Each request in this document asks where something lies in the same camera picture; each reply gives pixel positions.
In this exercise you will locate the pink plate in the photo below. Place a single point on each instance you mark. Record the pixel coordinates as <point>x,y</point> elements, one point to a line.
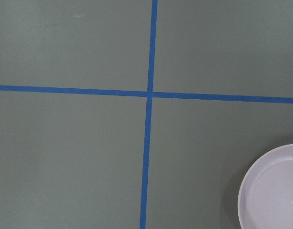
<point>265,199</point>

